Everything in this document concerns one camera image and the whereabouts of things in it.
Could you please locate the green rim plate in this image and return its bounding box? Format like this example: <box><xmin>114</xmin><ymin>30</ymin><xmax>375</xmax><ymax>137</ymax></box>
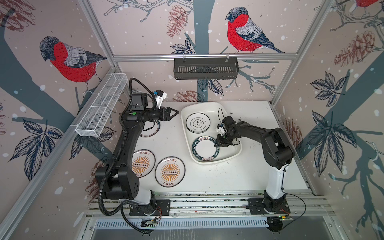
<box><xmin>192</xmin><ymin>136</ymin><xmax>220</xmax><ymax>162</ymax></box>

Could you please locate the white plate black emblem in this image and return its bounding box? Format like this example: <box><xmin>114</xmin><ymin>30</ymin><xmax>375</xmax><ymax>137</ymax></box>
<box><xmin>186</xmin><ymin>113</ymin><xmax>211</xmax><ymax>134</ymax></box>

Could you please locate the orange sunburst plate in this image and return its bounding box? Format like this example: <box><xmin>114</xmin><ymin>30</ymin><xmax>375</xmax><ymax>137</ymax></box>
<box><xmin>155</xmin><ymin>157</ymin><xmax>186</xmax><ymax>188</ymax></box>
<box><xmin>131</xmin><ymin>150</ymin><xmax>156</xmax><ymax>178</ymax></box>

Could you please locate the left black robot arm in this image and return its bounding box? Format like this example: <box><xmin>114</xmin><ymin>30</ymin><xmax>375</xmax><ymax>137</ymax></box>
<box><xmin>95</xmin><ymin>107</ymin><xmax>179</xmax><ymax>216</ymax></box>

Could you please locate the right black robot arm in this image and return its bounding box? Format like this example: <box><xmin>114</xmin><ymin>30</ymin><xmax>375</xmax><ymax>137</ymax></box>
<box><xmin>215</xmin><ymin>116</ymin><xmax>294</xmax><ymax>214</ymax></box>

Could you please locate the white plastic bin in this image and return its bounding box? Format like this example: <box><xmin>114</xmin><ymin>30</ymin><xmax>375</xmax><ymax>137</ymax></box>
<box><xmin>181</xmin><ymin>102</ymin><xmax>242</xmax><ymax>165</ymax></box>

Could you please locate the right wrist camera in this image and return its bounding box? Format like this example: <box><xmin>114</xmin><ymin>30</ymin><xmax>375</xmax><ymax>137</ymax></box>
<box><xmin>216</xmin><ymin>124</ymin><xmax>226</xmax><ymax>136</ymax></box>

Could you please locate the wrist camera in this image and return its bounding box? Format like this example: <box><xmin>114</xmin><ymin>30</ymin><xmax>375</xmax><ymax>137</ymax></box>
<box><xmin>216</xmin><ymin>124</ymin><xmax>226</xmax><ymax>136</ymax></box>
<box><xmin>154</xmin><ymin>90</ymin><xmax>167</xmax><ymax>109</ymax></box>

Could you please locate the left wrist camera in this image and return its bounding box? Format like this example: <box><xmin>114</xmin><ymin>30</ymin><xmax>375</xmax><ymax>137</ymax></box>
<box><xmin>154</xmin><ymin>90</ymin><xmax>167</xmax><ymax>109</ymax></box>

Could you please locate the green red ring plate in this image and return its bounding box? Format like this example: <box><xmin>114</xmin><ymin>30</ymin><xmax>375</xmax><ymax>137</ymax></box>
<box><xmin>140</xmin><ymin>121</ymin><xmax>161</xmax><ymax>138</ymax></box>

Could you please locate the black wall basket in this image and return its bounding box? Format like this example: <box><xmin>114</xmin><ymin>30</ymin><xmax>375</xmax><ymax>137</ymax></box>
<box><xmin>174</xmin><ymin>58</ymin><xmax>239</xmax><ymax>80</ymax></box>

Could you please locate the white wire mesh basket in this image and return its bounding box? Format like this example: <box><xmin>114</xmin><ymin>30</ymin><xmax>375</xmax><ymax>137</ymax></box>
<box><xmin>76</xmin><ymin>73</ymin><xmax>128</xmax><ymax>137</ymax></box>

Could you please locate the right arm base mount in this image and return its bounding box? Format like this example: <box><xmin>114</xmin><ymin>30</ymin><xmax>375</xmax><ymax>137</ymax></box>
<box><xmin>246</xmin><ymin>196</ymin><xmax>291</xmax><ymax>215</ymax></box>

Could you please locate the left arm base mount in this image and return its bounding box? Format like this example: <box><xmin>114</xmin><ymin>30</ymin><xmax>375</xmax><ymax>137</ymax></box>
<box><xmin>129</xmin><ymin>200</ymin><xmax>171</xmax><ymax>217</ymax></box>

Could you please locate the black corrugated cable conduit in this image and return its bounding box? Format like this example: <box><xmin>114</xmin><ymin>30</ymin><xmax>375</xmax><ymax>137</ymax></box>
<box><xmin>97</xmin><ymin>77</ymin><xmax>157</xmax><ymax>235</ymax></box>

